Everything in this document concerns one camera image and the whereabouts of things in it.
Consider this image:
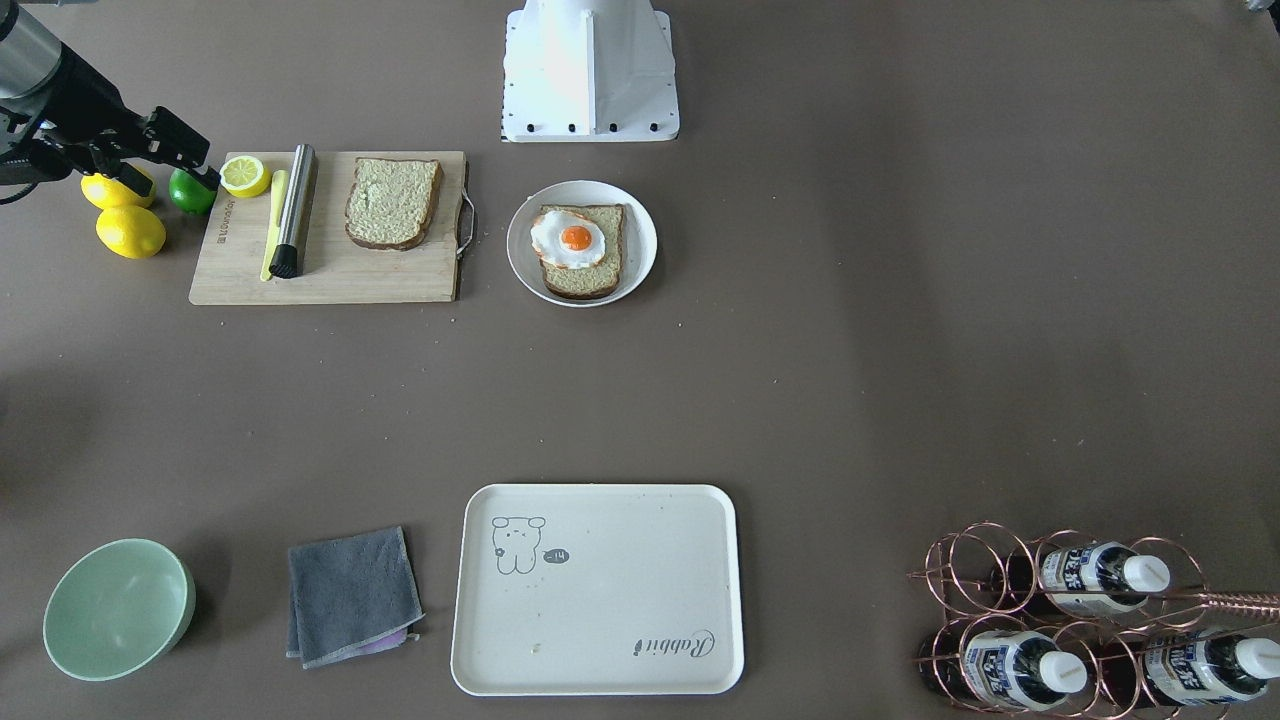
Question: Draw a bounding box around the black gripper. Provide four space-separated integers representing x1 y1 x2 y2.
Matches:
40 50 221 191

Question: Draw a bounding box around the plain bread slice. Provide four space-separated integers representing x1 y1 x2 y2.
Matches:
346 158 444 252

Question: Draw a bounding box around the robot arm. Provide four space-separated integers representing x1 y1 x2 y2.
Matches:
1 1 221 204

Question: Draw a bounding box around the cream rectangular tray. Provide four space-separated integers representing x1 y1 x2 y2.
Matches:
451 483 745 697

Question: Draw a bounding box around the green lime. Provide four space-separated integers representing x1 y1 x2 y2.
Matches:
168 169 218 217

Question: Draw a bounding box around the yellow lemon near board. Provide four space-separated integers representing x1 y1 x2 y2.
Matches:
79 169 157 210

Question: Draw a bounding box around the halved lemon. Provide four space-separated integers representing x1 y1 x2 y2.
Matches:
219 154 271 199

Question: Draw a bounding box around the yellow lemon outer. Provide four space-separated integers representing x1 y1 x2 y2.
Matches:
95 205 166 259

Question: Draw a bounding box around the yellow knife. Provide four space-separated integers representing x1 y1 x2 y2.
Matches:
259 169 291 282

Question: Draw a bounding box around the steel muddler black tip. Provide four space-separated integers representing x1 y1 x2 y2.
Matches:
268 143 316 279

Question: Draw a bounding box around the wooden cutting board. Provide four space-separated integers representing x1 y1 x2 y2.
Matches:
189 150 471 306

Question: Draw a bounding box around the fried egg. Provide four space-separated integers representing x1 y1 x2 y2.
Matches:
530 209 605 270

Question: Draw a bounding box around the bread slice under egg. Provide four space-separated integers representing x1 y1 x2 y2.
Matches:
535 204 628 300

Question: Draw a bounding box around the green ceramic bowl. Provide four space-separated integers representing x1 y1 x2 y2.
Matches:
42 538 196 682

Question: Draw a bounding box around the white round plate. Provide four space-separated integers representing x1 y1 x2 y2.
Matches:
507 179 658 306

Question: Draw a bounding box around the grey folded cloth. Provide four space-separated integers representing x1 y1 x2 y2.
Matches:
285 525 425 669

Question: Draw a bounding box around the bottle with white cap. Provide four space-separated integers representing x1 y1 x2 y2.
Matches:
989 541 1172 621

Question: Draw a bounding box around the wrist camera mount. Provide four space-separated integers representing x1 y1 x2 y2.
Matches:
1 108 122 205

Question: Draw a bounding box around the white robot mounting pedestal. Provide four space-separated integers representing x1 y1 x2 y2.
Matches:
500 1 681 143

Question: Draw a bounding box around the copper wire bottle rack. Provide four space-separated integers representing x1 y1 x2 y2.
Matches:
915 521 1277 719

